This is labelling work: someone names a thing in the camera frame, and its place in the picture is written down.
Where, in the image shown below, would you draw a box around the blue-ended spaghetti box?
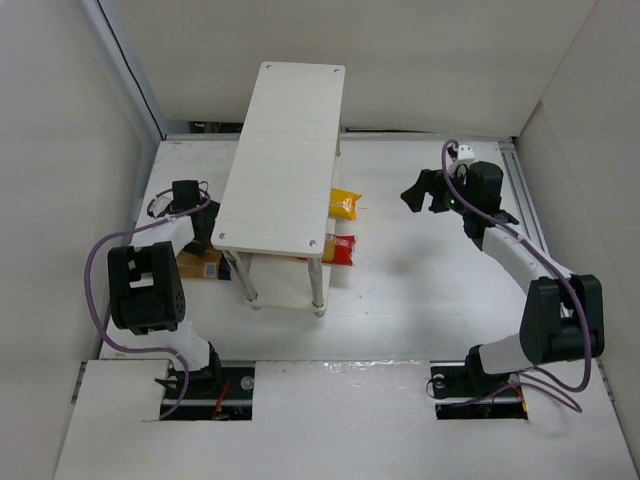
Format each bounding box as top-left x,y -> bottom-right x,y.
176,250 -> 231,281

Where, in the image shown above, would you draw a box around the yellow spaghetti bag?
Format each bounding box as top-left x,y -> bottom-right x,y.
329,188 -> 362,221

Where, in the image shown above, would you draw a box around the red spaghetti bag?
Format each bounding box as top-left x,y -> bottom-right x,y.
321,233 -> 357,266

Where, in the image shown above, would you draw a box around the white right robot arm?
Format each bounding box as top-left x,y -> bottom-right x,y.
400,161 -> 605,398

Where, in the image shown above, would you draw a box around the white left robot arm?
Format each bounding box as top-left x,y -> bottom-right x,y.
107,180 -> 224,398

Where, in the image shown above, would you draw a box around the white two-tier shelf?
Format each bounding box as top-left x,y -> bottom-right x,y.
211,61 -> 345,317

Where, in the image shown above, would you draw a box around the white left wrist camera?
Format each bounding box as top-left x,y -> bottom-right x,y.
147,195 -> 172,219

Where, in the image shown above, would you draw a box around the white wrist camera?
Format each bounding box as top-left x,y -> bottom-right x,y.
447,144 -> 476,178
147,195 -> 172,219

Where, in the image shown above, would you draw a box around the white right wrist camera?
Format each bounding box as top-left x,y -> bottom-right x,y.
447,144 -> 476,178

